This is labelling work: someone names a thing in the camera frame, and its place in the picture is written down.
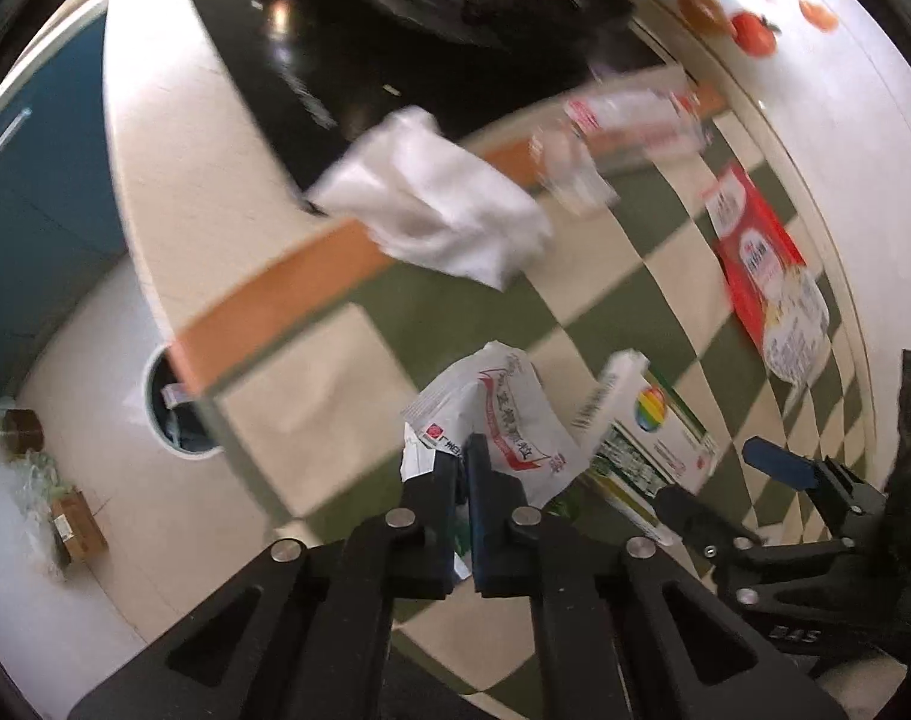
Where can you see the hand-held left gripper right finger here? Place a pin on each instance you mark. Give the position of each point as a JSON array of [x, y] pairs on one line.
[[479, 540]]

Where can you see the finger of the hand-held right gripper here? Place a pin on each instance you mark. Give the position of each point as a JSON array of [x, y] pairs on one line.
[[691, 514], [777, 461]]

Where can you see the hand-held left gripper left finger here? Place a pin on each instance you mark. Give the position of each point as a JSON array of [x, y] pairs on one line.
[[434, 499]]

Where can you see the white paper packet red print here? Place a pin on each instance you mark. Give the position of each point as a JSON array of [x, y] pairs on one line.
[[500, 405]]

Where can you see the white box rainbow logo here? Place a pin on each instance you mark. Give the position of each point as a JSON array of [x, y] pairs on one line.
[[654, 424]]

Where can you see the green checkered tablecloth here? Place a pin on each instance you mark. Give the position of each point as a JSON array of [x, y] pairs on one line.
[[455, 315]]

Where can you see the red snack packet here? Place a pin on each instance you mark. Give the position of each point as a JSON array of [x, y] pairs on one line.
[[762, 262]]

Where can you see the round white-rimmed bin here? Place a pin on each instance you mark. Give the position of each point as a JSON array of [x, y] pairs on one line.
[[184, 436]]

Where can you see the white crumpled tissue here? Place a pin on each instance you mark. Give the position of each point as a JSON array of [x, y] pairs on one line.
[[433, 195]]

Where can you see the cardboard box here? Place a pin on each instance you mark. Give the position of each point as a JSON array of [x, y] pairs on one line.
[[80, 529]]

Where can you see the clear plastic bottle red label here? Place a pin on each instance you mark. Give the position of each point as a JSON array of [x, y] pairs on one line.
[[627, 120]]

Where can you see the clear plastic bag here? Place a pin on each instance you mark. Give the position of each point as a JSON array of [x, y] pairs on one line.
[[35, 499]]

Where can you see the brown bottle yellow cap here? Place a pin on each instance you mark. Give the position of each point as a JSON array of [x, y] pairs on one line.
[[17, 429]]

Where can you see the red tomato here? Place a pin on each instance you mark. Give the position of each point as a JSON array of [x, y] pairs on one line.
[[753, 34]]

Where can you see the blue cabinet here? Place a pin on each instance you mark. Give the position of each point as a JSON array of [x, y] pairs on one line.
[[43, 225]]

